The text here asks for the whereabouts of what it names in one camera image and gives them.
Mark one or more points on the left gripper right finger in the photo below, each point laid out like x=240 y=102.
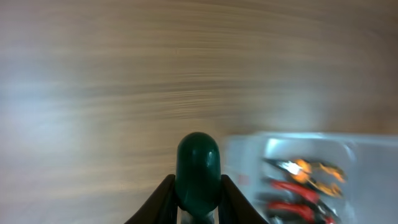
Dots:
x=234 y=208

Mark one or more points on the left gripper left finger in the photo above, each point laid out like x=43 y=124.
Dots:
x=160 y=207

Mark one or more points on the green handle screwdriver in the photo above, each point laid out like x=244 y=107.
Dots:
x=198 y=176

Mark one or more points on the red handle wire stripper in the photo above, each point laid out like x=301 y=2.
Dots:
x=305 y=207

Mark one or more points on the orange black needle-nose pliers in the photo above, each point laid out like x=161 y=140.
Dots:
x=302 y=171

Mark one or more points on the clear plastic container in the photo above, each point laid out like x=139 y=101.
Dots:
x=369 y=162

